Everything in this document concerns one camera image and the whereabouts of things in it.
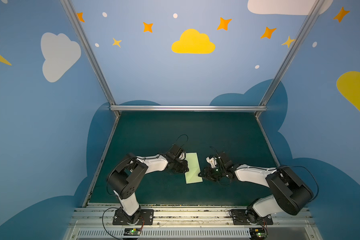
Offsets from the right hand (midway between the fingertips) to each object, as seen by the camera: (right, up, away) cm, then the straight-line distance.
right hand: (200, 174), depth 87 cm
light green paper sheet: (-4, +3, +5) cm, 7 cm away
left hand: (-6, +2, +2) cm, 7 cm away
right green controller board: (+26, -24, -16) cm, 38 cm away
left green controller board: (-36, -23, -15) cm, 45 cm away
